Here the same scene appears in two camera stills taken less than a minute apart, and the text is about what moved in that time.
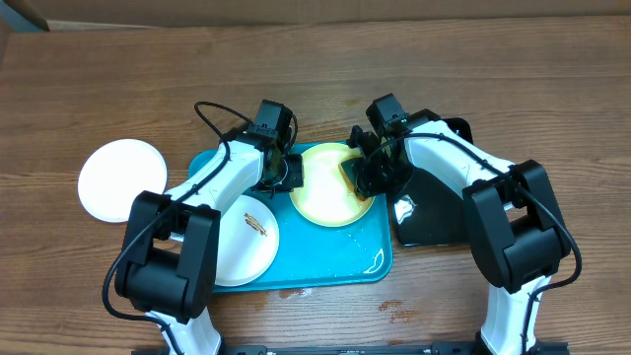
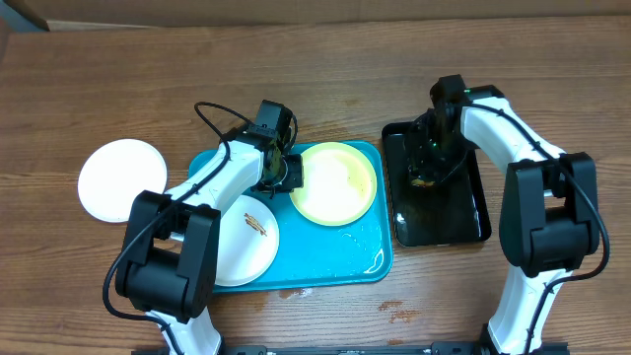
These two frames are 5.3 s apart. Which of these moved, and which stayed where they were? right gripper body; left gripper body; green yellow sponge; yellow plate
Moved: green yellow sponge; right gripper body
Stayed: left gripper body; yellow plate
